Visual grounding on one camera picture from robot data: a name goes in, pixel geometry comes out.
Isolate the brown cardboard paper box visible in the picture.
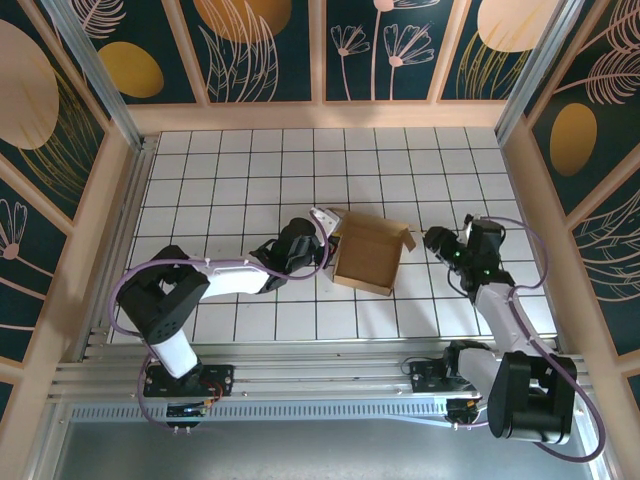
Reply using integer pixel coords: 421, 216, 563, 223
332, 207, 417, 297

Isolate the grey metal sheet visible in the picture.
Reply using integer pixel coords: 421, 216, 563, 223
29, 394, 614, 480

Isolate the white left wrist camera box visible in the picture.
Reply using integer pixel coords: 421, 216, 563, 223
309, 206, 345, 236

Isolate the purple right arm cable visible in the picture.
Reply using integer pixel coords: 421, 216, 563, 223
454, 217, 609, 461

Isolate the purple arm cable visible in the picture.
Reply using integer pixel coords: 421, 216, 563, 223
109, 212, 337, 431
454, 217, 609, 461

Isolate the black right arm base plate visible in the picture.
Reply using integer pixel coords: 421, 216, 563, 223
408, 359, 494, 396

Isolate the aluminium mounting rail frame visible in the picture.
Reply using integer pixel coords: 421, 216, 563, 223
49, 337, 591, 401

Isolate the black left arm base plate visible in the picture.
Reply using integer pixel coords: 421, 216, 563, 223
143, 364, 236, 399

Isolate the slotted grey cable duct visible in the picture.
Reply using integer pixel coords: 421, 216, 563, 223
67, 403, 451, 425

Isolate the aluminium side rail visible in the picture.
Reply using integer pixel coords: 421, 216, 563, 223
107, 132, 161, 351

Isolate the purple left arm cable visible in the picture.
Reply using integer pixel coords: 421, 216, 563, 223
109, 212, 337, 431

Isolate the aluminium corner post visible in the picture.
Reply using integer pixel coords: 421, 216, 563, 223
494, 0, 586, 146
39, 0, 146, 151

